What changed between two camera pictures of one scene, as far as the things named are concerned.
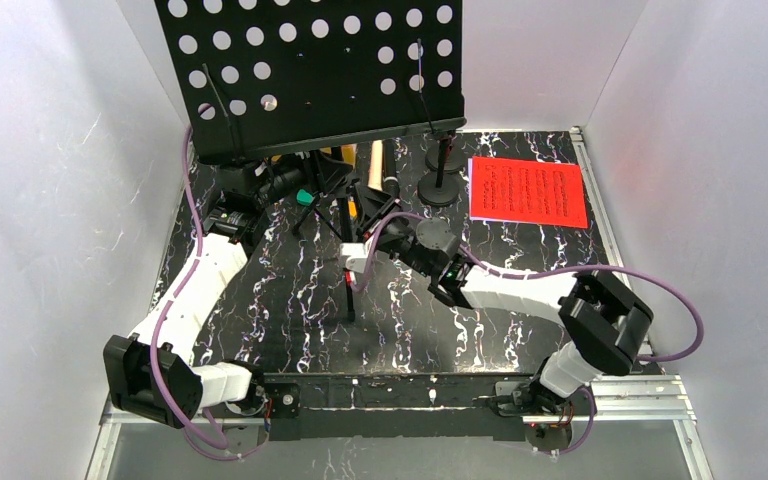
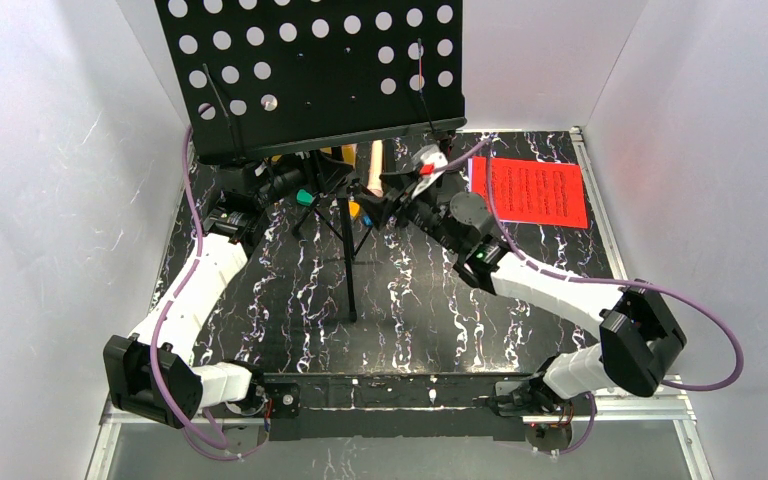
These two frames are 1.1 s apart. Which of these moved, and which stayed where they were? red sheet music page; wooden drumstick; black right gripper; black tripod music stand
Moved: black right gripper
Stayed: black tripod music stand; wooden drumstick; red sheet music page
